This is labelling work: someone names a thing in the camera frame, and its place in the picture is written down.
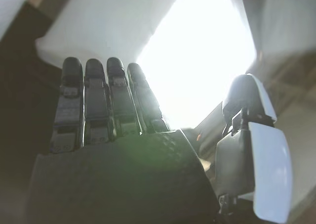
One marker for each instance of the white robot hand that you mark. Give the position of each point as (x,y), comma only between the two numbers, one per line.
(118,179)

